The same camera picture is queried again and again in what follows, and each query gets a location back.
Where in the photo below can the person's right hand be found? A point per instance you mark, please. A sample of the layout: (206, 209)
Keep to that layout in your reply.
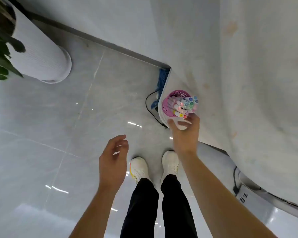
(186, 138)

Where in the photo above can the person's left hand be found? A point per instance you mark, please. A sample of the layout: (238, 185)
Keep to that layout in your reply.
(113, 163)

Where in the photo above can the bunch of white markers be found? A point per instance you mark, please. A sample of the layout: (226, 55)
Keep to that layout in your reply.
(186, 104)

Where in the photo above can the black trousers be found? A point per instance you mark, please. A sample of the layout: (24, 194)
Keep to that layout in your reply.
(141, 208)

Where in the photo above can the blue mop head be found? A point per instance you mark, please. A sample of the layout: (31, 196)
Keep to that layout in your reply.
(162, 80)

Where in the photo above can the person's right forearm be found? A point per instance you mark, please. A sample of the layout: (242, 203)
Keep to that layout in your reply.
(213, 200)

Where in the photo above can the pink perforated pen holder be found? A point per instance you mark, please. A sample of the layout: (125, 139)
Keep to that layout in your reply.
(167, 102)

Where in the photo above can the person's left forearm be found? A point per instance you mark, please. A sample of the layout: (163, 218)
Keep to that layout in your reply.
(94, 215)

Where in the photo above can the person's right white shoe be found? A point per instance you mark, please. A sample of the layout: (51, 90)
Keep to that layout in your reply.
(170, 163)

